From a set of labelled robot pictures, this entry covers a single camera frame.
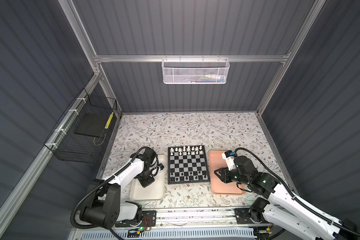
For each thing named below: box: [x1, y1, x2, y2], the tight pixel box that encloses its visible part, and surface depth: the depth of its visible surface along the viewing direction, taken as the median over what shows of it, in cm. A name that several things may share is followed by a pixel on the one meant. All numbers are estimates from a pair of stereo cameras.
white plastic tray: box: [129, 154, 166, 201], surface depth 83 cm
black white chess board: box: [167, 145, 211, 185], surface depth 91 cm
